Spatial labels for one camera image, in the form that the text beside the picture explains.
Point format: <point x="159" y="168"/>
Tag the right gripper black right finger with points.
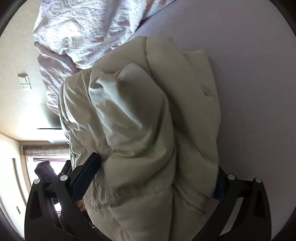
<point x="253" y="220"/>

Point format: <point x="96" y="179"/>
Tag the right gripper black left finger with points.
<point x="52" y="213"/>

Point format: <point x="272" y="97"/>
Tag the beige puffer jacket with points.
<point x="152" y="113"/>

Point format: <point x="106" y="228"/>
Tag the window with blind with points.
<point x="35" y="153"/>

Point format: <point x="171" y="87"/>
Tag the floral pink duvet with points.
<point x="73" y="35"/>

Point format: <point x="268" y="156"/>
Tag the lavender bed sheet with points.
<point x="252" y="52"/>

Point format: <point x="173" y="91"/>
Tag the wall light switch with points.
<point x="24" y="81"/>

